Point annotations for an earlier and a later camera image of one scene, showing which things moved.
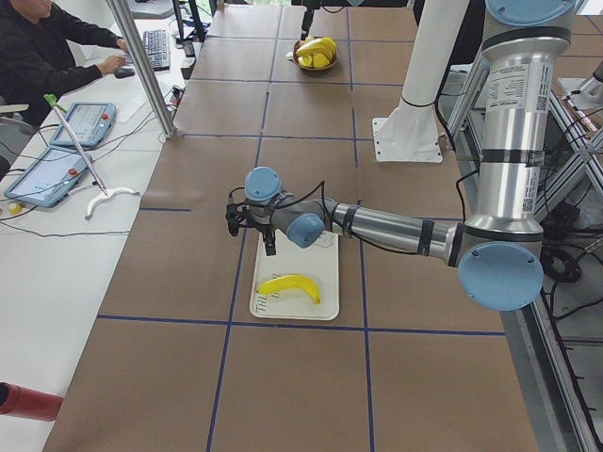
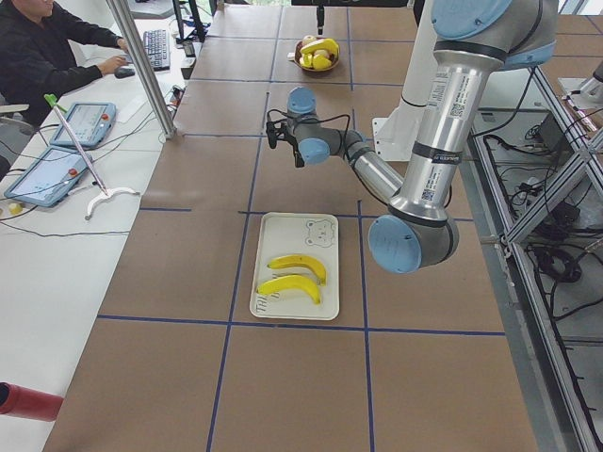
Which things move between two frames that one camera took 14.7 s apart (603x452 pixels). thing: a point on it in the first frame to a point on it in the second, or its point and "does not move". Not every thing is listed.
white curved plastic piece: (102, 197) does not move
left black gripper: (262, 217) to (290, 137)
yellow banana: (290, 282) does not move
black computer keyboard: (155, 44) does not move
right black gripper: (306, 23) to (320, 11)
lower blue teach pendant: (47, 177) does not move
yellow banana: (324, 45) to (301, 262)
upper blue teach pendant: (91, 123) does not move
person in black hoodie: (36, 62) does not move
